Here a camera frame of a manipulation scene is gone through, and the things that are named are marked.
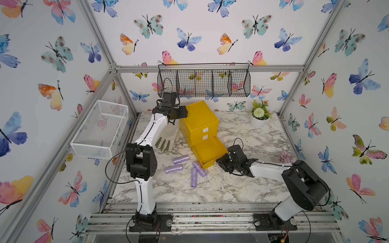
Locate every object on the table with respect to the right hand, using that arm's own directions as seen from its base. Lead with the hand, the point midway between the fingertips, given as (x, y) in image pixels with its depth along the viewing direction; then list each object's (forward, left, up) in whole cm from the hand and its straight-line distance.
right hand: (216, 160), depth 89 cm
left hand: (+24, +20, +17) cm, 35 cm away
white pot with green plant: (+29, -28, +10) cm, 41 cm away
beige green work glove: (+15, +34, -5) cm, 38 cm away
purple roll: (+1, +21, -3) cm, 22 cm away
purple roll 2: (-5, +24, -2) cm, 24 cm away
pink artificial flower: (+2, -39, +4) cm, 39 cm away
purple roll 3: (-10, +13, -3) cm, 16 cm away
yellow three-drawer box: (+11, +10, +15) cm, 21 cm away
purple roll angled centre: (-4, +9, -3) cm, 11 cm away
